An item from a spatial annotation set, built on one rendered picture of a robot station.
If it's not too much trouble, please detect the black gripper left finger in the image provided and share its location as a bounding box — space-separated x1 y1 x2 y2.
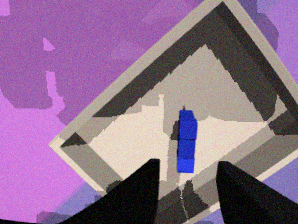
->
61 159 160 224

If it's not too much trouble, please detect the beige square tray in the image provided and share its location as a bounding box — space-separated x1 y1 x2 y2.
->
48 0 298 224

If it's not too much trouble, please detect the blue fuse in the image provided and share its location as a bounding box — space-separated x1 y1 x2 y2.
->
177 104 198 173

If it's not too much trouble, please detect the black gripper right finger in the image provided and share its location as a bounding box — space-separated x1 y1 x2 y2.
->
216 161 298 224

